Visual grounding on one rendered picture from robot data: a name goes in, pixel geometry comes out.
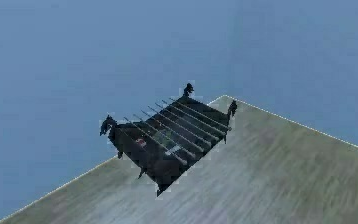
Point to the black table football table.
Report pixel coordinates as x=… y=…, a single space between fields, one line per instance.
x=173 y=140

